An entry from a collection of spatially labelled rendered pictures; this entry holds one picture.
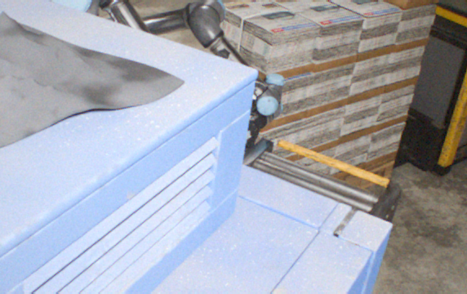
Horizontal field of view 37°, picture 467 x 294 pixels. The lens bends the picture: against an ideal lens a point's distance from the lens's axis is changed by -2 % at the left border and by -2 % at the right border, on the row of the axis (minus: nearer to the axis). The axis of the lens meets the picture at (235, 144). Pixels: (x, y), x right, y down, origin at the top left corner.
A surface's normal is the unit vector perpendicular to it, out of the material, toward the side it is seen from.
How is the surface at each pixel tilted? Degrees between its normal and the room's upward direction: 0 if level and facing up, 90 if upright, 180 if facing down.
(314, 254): 0
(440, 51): 90
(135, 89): 7
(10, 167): 0
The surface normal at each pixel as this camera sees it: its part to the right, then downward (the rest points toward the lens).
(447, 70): -0.76, 0.24
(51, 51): -0.22, -0.25
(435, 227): 0.13, -0.86
